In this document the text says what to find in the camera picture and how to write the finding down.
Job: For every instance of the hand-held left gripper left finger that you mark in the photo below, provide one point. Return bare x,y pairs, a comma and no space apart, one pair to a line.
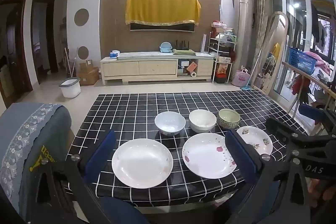
101,154

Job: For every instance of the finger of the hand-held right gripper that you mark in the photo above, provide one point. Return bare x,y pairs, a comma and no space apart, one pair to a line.
278,126
312,111

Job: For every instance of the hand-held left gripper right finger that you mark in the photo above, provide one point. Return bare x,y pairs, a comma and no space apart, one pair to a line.
242,158

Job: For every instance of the small white plate grey flowers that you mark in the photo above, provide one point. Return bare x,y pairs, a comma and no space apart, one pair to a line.
253,138

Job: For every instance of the white plate pink flowers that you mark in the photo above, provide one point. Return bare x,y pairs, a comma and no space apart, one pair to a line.
204,155

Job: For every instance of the plain white plate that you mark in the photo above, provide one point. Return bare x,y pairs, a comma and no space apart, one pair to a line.
141,162

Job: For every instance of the floral patterned ceramic bowl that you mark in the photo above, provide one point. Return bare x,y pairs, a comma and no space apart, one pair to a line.
229,119

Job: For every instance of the plain white bowl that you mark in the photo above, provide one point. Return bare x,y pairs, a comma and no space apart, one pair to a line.
202,120

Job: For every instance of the white bowl blue pattern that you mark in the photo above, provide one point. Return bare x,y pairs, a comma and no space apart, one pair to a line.
170,123

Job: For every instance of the person's right hand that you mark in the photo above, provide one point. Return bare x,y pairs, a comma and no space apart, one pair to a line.
326,191

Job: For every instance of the red hanging cloth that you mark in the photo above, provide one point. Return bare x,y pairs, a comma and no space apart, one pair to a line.
298,86

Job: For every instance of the wooden drying rack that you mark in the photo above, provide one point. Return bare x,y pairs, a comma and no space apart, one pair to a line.
317,82

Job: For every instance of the blue plastic basket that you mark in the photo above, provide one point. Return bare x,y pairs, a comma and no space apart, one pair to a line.
300,61

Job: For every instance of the pink quilt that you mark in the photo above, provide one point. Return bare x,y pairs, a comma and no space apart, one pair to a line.
321,58

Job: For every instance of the black checked tablecloth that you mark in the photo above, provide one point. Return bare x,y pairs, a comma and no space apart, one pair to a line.
131,108

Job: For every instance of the pink fabric bag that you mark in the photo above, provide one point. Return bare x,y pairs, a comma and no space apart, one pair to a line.
243,77

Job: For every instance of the chair with grey-blue lace cover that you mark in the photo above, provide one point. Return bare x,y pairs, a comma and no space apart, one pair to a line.
39,129

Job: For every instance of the arched floor mirror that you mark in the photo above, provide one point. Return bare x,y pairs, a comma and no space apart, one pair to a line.
273,56

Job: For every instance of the white bucket grey rim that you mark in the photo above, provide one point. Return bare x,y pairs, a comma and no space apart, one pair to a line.
69,87

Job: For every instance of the large cardboard box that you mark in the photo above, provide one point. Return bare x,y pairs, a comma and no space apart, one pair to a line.
89,77

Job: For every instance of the sliding glass door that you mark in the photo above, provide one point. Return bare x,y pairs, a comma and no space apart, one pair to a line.
296,29

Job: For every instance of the small cardboard box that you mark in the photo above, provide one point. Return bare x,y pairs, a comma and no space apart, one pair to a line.
86,65

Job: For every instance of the white shelf rack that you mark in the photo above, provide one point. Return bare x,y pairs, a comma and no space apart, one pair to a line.
221,56

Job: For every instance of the white paper roll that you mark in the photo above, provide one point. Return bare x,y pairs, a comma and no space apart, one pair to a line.
193,74

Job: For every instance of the blue tissue box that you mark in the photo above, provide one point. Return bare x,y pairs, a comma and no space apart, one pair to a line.
114,55

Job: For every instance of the silver standing air conditioner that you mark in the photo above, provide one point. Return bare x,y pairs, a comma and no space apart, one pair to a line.
244,29

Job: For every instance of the cream television cabinet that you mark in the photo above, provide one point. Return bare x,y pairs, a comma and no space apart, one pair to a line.
157,67

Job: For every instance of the orange box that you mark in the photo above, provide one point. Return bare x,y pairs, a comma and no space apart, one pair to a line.
193,67

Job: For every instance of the beige gold curtain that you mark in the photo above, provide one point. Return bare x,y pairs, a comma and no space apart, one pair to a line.
258,16

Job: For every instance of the folded green cloth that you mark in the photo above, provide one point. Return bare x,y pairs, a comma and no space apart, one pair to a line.
183,51

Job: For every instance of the light blue lidded container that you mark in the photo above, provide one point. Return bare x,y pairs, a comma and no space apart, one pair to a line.
166,48

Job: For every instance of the black router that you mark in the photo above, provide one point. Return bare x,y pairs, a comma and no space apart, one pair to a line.
182,46

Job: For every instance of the dark brown wooden door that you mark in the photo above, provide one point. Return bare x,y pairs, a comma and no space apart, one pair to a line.
10,56

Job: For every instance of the yellow cloth cover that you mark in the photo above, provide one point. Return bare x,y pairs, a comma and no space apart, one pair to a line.
162,10

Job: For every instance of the round wall niche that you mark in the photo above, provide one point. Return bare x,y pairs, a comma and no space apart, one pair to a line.
83,52
81,17

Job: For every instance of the dark brown door frame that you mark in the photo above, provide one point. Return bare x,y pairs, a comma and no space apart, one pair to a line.
53,37

